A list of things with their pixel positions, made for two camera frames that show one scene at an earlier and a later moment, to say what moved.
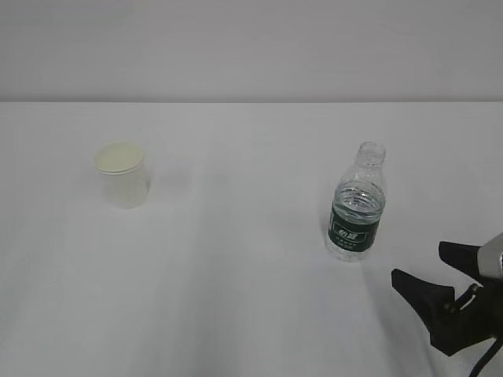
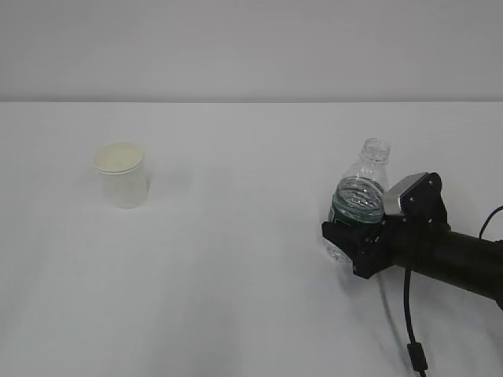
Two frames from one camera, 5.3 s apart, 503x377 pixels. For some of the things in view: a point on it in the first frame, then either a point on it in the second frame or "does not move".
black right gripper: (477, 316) → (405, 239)
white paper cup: (122, 166) does not move
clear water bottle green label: (354, 221) does not move
